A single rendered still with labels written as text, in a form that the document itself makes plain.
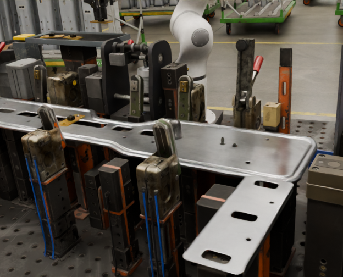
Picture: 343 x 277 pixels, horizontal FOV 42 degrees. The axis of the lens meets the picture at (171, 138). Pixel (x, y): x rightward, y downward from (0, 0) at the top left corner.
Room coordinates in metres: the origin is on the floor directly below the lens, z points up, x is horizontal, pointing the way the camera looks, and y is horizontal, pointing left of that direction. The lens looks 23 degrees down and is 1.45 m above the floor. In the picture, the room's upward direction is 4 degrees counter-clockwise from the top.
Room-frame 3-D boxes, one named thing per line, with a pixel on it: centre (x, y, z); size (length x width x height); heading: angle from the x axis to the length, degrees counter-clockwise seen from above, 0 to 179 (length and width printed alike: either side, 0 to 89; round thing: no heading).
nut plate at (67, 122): (1.21, 0.28, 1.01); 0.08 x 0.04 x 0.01; 150
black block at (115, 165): (0.92, 0.13, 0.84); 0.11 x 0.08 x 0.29; 149
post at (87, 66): (1.44, 0.25, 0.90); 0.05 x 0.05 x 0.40; 59
